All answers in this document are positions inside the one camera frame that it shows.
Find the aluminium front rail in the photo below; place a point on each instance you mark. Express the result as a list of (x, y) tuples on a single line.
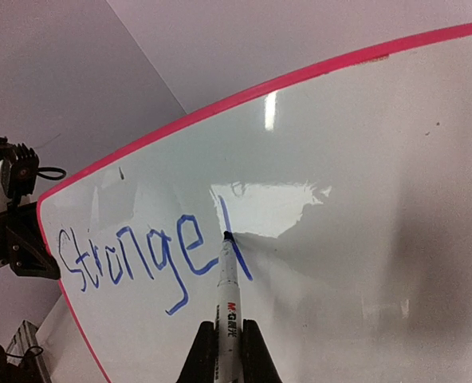
[(25, 352)]

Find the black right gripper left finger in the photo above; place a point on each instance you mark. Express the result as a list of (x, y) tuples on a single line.
[(200, 362)]

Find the pink framed whiteboard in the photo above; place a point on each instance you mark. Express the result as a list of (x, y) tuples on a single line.
[(347, 186)]

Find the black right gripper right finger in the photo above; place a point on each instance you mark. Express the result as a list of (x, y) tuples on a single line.
[(257, 363)]

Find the white marker pen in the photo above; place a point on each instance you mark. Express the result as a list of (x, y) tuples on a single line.
[(228, 324)]

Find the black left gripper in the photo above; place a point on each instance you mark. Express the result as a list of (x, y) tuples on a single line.
[(22, 246)]

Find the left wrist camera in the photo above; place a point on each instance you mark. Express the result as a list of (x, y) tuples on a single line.
[(18, 173)]

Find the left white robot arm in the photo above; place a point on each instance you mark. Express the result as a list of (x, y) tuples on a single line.
[(8, 372)]

